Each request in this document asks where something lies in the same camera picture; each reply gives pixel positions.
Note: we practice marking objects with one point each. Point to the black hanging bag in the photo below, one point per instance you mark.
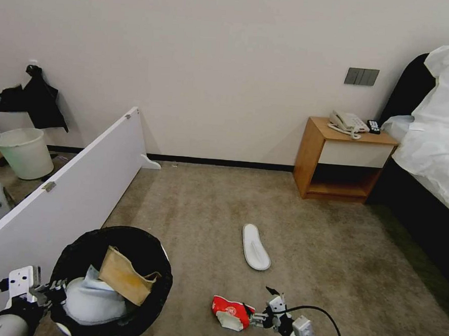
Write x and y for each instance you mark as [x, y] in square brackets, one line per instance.
[42, 100]

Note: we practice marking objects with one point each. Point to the small metal hinge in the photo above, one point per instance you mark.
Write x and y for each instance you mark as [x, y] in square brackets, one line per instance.
[48, 186]

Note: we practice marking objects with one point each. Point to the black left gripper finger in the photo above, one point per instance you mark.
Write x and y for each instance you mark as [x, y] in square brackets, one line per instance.
[51, 286]
[41, 299]

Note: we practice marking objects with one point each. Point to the trash bin with black bag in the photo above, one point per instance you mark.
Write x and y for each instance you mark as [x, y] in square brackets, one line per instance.
[136, 246]

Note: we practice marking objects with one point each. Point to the red and white carton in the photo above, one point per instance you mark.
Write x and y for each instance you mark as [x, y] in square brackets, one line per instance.
[231, 311]

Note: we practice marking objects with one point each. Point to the black bed frame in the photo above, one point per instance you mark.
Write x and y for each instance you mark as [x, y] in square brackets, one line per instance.
[423, 210]

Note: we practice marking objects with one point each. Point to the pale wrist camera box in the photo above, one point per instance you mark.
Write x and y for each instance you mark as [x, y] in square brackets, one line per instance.
[277, 304]
[23, 279]

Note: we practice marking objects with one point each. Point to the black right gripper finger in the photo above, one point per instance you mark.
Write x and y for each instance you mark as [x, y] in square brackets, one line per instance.
[274, 292]
[258, 319]

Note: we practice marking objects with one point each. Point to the white plastic bucket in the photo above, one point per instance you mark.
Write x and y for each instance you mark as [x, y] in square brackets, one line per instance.
[25, 154]

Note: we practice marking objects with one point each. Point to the white partition foot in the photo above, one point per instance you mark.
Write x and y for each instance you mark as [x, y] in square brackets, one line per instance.
[150, 162]

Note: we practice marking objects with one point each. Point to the white partition board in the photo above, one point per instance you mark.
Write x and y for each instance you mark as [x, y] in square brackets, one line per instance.
[63, 192]

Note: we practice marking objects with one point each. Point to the white slipper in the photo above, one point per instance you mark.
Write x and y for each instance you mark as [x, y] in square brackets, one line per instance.
[255, 248]

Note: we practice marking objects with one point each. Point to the white duvet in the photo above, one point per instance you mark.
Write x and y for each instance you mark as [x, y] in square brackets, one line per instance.
[443, 128]

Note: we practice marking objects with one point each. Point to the pale blue crumpled cloth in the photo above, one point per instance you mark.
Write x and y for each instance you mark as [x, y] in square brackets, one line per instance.
[91, 300]

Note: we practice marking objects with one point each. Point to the black bed headboard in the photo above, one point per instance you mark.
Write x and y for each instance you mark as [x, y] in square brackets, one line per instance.
[408, 88]

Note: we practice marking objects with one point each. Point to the grey wall switch panel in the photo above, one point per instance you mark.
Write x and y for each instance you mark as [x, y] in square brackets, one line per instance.
[361, 76]

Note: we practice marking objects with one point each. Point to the white pillow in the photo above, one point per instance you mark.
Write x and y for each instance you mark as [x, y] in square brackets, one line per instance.
[398, 123]

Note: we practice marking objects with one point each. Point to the black remote control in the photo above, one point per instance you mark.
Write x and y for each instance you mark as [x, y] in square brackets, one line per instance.
[374, 126]

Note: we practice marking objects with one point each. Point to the brown paper bag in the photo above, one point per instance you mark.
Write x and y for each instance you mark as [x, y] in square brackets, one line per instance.
[124, 276]

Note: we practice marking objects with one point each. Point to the wooden nightstand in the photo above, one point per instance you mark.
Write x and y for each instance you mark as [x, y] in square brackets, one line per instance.
[337, 159]

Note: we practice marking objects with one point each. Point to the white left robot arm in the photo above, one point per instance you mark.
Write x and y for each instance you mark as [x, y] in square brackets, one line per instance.
[2, 323]

